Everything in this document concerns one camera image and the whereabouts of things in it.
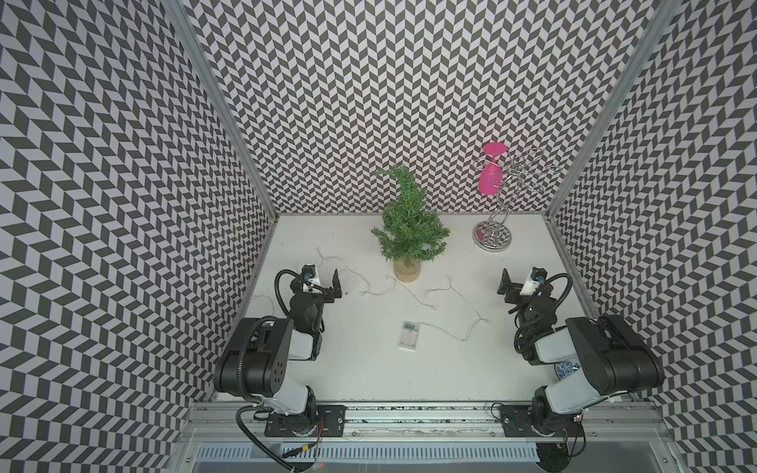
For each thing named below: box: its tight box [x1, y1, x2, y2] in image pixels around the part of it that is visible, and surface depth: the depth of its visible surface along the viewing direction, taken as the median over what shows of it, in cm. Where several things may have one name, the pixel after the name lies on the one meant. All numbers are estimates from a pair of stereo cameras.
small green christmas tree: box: [371, 165, 451, 283], surface depth 84 cm
